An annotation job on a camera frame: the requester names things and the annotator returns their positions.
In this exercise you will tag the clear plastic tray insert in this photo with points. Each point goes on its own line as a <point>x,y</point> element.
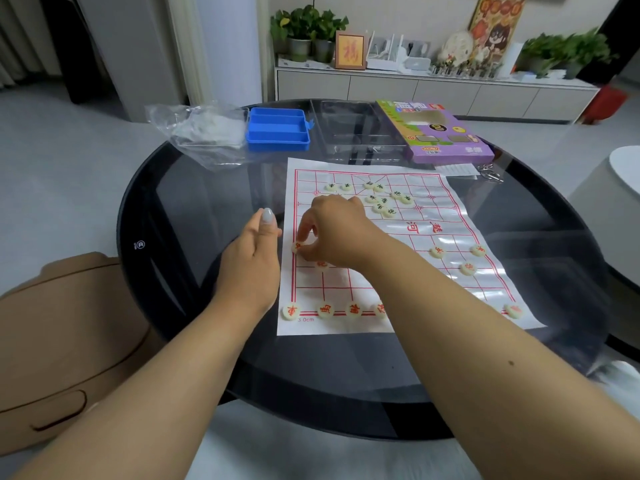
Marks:
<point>350,125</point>

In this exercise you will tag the white round decorative fan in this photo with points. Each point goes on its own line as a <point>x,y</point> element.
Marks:
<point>457,45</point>

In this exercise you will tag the wooden framed red picture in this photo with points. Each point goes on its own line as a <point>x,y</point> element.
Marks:
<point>350,50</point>

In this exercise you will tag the person's left forearm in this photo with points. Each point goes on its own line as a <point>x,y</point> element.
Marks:
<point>150,399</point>

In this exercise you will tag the blue plastic compartment tray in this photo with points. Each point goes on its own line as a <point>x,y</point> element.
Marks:
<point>277,127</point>

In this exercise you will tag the beige curtain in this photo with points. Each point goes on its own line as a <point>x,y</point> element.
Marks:
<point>20,39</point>

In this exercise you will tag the white standing air conditioner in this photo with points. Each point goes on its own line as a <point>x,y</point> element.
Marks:
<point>227,44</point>

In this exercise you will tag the white red-grid chess board sheet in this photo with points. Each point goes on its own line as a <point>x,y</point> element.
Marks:
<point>440,214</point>

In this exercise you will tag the metal key bunch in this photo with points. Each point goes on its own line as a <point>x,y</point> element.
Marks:
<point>490,173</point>

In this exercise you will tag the person's right forearm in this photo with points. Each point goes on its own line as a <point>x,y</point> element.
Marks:
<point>490,374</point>

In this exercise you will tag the white paper slip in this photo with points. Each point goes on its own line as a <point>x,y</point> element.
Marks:
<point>457,169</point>

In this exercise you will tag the person's left hand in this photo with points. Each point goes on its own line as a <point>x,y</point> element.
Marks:
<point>250,264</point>

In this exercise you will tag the white small electronic device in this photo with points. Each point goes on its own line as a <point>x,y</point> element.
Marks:
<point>418,62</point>

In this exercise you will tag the clear plastic bag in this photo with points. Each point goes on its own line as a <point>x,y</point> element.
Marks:
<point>200,130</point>

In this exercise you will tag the person's light grey garment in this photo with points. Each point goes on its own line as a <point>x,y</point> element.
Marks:
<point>310,459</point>

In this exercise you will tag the group of red-marked chess pieces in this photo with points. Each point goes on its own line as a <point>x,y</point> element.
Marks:
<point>291,311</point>

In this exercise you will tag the cluster of green-marked chess pieces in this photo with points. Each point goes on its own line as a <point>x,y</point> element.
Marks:
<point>389,211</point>

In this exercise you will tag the colourful cartoon poster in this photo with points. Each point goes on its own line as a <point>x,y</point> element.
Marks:
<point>500,24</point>

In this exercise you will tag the white low sideboard cabinet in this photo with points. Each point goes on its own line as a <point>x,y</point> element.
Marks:
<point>380,89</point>

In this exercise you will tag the row of small figurines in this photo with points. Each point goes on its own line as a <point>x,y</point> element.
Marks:
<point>465,68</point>

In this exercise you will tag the potted green plant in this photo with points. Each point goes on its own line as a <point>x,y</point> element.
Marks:
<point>326,34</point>
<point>544,52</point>
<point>298,29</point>
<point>586,52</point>

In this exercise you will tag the red stool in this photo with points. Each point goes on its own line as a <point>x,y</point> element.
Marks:
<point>605,104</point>

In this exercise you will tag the white upholstered seat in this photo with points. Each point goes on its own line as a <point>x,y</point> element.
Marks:
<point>611,204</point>

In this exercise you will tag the white router with antennas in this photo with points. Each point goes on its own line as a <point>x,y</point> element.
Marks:
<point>384,57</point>

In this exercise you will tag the person's left thumb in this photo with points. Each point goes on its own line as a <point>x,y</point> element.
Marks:
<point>267,223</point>

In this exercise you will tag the purple game box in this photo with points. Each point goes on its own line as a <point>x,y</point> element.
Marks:
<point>450,140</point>

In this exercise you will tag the person's right hand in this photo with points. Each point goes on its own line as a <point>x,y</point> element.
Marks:
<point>345,229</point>

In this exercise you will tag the person's right thumb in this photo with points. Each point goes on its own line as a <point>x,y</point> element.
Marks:
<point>318,252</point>

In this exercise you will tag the single cream red-marked chess disc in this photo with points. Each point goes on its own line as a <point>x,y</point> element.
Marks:
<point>296,248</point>

